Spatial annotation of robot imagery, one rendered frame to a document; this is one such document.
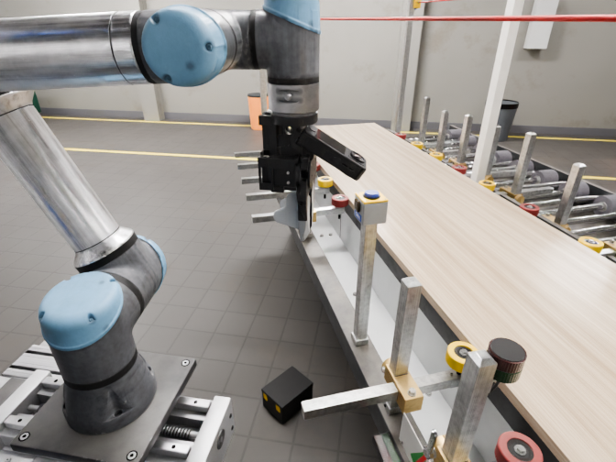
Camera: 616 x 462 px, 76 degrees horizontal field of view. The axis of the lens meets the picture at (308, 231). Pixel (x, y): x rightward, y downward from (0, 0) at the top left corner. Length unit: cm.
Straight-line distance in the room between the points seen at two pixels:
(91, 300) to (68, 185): 20
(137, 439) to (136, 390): 8
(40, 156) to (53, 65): 25
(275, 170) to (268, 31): 19
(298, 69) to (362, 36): 640
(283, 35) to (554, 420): 90
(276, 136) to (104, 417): 53
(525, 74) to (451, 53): 118
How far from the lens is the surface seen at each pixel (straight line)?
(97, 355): 70
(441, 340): 129
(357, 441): 198
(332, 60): 702
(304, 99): 58
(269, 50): 57
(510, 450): 96
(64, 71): 53
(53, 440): 83
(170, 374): 85
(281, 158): 61
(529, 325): 126
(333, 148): 60
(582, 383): 116
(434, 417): 132
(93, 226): 77
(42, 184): 76
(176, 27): 44
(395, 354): 105
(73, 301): 70
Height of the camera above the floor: 164
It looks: 28 degrees down
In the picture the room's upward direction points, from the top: straight up
